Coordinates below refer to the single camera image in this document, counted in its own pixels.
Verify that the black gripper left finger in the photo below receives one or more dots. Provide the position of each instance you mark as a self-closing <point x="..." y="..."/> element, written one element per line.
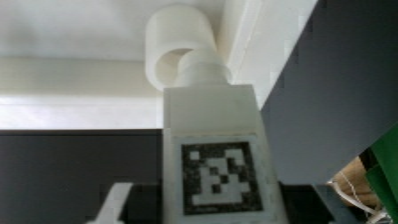
<point x="112" y="206"/>

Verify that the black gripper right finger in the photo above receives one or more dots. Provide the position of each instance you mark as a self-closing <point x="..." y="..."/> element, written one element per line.
<point x="343" y="216"/>

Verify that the white leg with tag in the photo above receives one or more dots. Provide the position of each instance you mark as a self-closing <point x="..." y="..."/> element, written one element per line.
<point x="221" y="186"/>

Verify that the white square tabletop panel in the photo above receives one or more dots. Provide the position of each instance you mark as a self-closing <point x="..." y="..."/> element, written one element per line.
<point x="73" y="84"/>

